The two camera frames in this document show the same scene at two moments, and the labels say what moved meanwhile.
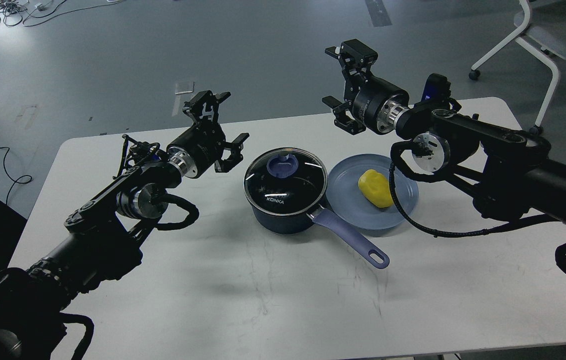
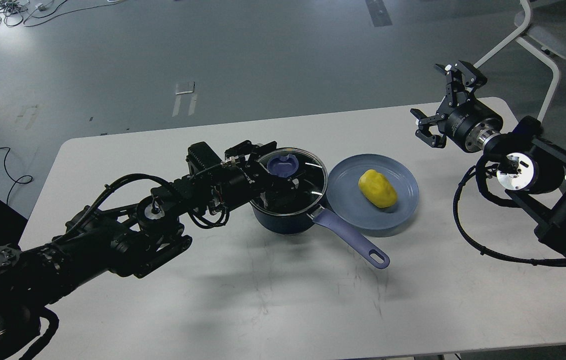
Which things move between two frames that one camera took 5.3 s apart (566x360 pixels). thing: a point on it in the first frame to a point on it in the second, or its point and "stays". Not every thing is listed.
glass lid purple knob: x=283 y=165 stays
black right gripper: x=377 y=104 to x=469 y=123
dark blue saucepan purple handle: x=337 y=225 stays
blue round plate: x=347 y=201 stays
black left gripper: x=198 y=149 to x=245 y=178
